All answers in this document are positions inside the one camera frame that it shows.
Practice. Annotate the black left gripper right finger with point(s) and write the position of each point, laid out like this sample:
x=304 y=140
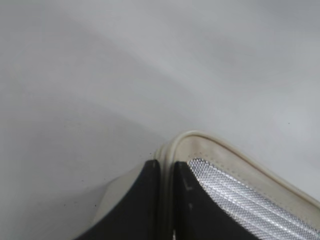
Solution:
x=196 y=216

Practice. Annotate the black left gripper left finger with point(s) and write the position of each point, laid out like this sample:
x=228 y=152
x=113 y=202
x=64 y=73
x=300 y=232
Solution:
x=134 y=215

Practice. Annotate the cream canvas zipper bag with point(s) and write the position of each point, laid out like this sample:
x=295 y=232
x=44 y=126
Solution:
x=258 y=200

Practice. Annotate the silver zipper pull with ring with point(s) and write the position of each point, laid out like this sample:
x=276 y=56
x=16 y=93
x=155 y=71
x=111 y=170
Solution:
x=174 y=234

